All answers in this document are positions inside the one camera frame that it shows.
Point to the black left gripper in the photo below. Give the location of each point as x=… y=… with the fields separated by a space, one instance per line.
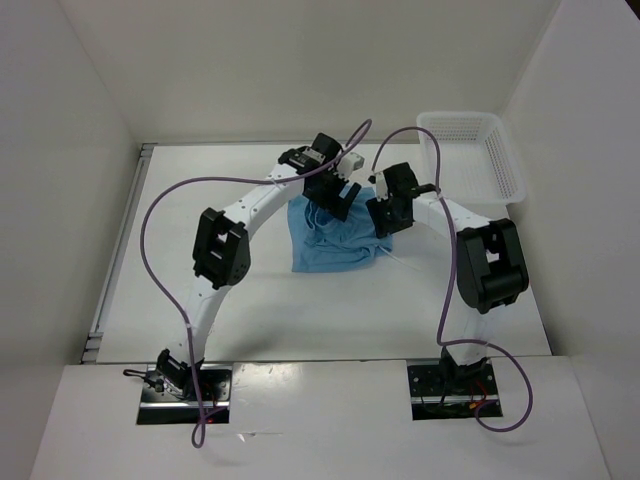
x=335 y=204

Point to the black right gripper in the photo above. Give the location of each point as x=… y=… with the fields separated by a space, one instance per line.
x=382 y=225

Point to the light blue shorts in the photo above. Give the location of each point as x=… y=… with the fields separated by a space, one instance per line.
x=323 y=244

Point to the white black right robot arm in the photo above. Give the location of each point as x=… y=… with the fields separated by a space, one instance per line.
x=488 y=266

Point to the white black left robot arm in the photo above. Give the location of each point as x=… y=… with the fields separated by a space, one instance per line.
x=221 y=253

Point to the white perforated plastic basket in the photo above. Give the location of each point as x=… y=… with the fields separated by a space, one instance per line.
x=478 y=163

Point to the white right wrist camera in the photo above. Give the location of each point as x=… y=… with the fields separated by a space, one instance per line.
x=378 y=180

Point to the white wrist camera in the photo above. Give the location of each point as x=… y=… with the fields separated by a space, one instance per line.
x=378 y=180
x=348 y=164

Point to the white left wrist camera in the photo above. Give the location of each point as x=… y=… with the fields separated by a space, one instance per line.
x=348 y=164

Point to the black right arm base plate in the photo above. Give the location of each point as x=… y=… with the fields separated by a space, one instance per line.
x=432 y=397

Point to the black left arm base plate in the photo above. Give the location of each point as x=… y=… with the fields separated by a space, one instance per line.
x=160 y=405

